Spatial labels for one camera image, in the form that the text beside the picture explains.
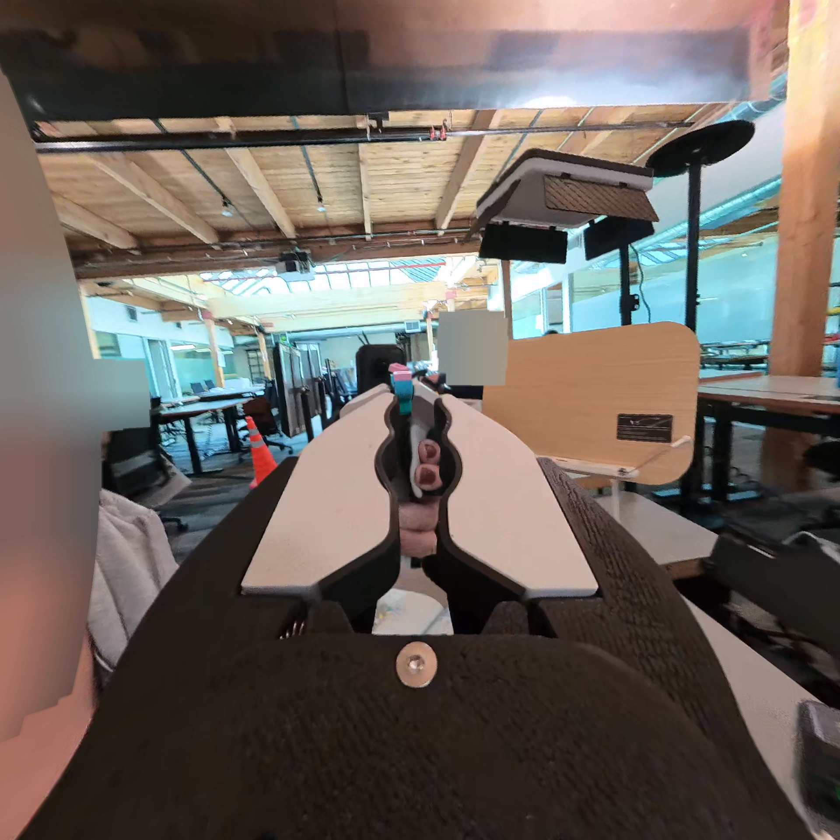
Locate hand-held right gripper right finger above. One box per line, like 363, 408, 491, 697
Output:
422, 394, 601, 635

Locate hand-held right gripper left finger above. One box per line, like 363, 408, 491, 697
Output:
240, 384, 403, 635

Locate person's left hand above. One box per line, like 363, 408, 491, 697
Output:
399, 438, 442, 559

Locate black rounded object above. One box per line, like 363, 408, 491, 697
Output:
356, 344, 406, 399

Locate orange traffic cone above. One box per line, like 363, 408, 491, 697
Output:
244, 415, 280, 490

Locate dark red office chair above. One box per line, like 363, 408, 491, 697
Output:
243, 397, 295, 455

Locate black cabinet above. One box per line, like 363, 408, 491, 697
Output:
272, 341, 324, 439

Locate white table wooden edge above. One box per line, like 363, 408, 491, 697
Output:
591, 489, 720, 581

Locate dark table black legs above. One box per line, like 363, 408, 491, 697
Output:
155, 395, 265, 477

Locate black office chair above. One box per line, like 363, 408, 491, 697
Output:
104, 427, 193, 534

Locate grey hooded sweater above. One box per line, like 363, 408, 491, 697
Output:
87, 489, 179, 676

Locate studio light panel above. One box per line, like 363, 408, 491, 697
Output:
467, 148, 659, 265

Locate wooden top table black legs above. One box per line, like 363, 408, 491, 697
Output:
697, 373, 840, 503

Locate wooden pillar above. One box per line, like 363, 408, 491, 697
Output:
769, 0, 840, 379

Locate black round disc stand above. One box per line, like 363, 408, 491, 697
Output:
646, 120, 756, 337

